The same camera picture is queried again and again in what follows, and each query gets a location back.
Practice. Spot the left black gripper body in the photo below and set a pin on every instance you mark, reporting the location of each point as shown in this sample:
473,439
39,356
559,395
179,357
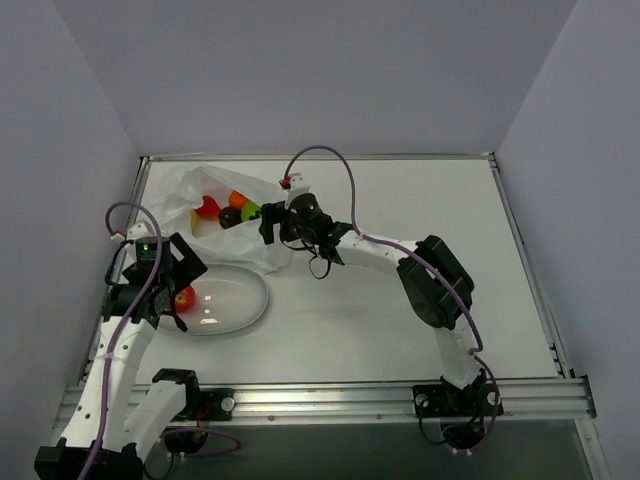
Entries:
185,262

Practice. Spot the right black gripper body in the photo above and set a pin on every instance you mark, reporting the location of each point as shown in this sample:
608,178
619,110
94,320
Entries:
269,221

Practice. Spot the green fake fruit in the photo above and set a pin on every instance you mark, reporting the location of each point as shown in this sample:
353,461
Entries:
250,211

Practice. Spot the dark fake fruit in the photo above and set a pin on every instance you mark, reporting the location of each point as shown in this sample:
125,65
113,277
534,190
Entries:
229,217

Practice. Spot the white plastic bag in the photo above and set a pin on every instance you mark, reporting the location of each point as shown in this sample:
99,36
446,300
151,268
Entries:
173,191

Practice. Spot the red fake apple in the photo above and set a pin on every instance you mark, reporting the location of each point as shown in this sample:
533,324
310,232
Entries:
185,300

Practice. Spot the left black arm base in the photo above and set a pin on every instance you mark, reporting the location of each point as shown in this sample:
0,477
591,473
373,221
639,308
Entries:
214,405

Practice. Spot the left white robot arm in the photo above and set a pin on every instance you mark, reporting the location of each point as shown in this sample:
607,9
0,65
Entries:
104,439

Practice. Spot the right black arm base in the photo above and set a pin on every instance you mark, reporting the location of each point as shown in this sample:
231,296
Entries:
467,416

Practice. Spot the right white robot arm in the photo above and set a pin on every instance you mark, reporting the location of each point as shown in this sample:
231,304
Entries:
438,288

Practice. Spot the orange fake fruit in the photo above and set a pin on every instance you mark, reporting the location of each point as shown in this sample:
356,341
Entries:
237,200

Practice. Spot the yellow fake pear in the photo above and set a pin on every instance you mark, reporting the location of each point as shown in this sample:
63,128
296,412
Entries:
194,221

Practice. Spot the white oval plate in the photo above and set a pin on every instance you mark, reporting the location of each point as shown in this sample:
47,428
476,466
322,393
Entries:
229,298

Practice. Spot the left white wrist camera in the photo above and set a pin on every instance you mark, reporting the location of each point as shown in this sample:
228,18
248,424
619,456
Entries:
141,229

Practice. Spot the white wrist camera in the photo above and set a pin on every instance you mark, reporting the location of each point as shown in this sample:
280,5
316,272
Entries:
294,185
141,229

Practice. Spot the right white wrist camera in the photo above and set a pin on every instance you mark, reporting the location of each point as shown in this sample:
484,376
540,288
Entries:
294,185

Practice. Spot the aluminium mounting rail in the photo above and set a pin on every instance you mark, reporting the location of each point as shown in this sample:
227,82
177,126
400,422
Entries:
394,402

